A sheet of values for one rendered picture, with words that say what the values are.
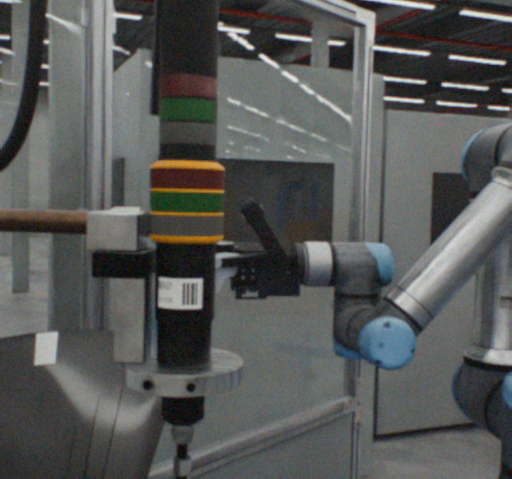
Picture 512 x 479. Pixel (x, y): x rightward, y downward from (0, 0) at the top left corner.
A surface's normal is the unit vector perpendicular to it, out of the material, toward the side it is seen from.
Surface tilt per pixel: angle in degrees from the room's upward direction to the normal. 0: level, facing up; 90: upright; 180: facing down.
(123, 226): 90
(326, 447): 90
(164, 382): 90
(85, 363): 39
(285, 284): 98
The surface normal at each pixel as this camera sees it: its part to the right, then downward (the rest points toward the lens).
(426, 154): 0.39, 0.06
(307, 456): 0.74, 0.05
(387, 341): 0.15, 0.05
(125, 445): 0.03, -0.76
